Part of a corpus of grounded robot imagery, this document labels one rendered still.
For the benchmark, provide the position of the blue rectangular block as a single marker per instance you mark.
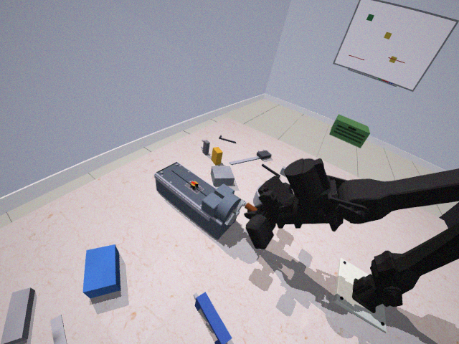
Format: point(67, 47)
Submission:
point(102, 274)

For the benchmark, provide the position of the blue c-clamp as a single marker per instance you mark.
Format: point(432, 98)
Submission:
point(204, 304)

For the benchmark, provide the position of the yellow rectangular bar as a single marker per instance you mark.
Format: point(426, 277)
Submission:
point(216, 155)

